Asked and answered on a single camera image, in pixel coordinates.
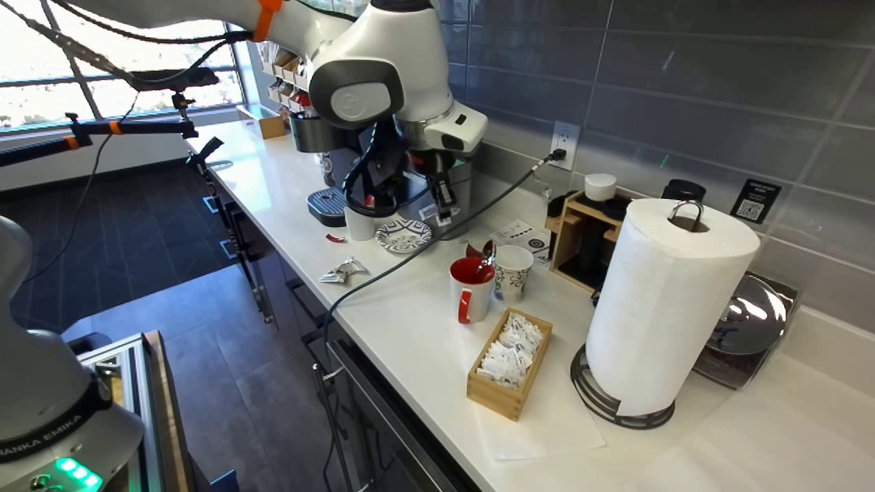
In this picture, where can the aluminium frame cart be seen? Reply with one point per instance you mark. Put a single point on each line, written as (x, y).
(141, 380)

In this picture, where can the white wall outlet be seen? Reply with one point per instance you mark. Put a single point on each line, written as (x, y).
(565, 144)

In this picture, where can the small white jar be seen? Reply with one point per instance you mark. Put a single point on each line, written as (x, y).
(600, 186)

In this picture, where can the white paper towel roll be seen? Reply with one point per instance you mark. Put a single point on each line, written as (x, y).
(667, 282)

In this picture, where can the black camera tripod arm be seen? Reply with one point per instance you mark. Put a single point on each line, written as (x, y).
(141, 81)

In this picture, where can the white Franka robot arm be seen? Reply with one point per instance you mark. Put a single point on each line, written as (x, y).
(381, 70)

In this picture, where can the white patterned paper cup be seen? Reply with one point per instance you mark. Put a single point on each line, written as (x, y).
(513, 266)

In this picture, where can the red white mug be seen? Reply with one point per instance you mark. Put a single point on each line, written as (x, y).
(472, 288)

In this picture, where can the crumpled white sachet wrappers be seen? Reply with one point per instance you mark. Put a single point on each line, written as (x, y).
(342, 273)

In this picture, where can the wooden shelf organizer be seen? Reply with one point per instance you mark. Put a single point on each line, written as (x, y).
(584, 236)

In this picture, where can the black QR code sign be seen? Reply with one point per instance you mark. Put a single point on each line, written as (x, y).
(756, 200)

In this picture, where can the wooden sachet holder box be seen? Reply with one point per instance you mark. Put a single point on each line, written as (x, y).
(510, 361)

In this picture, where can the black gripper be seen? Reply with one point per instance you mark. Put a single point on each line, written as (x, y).
(377, 180)

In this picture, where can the blue white patterned bowl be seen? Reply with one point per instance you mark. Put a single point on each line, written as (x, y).
(402, 236)

